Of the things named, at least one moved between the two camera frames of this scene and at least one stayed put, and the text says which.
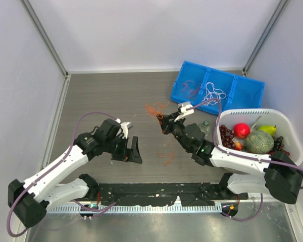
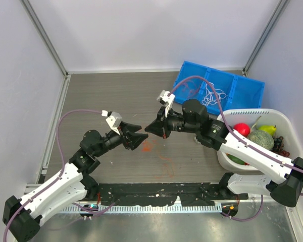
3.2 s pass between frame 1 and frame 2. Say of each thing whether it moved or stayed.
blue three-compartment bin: stayed
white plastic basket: stayed
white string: stayed
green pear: stayed
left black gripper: moved
